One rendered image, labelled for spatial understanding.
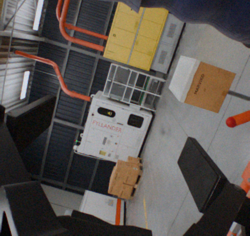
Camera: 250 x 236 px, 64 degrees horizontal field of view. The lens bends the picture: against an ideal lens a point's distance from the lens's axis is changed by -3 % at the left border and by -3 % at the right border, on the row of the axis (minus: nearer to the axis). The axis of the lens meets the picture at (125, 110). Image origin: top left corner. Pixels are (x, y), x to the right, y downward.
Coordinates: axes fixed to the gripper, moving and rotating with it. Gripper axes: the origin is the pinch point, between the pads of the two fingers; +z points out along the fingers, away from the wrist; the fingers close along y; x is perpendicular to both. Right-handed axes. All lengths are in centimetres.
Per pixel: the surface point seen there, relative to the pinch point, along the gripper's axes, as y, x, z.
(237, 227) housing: 33.7, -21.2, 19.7
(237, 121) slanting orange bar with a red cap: 23.5, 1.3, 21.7
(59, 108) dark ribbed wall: -283, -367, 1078
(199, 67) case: 62, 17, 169
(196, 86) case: 66, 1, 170
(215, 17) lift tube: 11.0, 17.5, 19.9
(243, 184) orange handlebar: 33.6, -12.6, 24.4
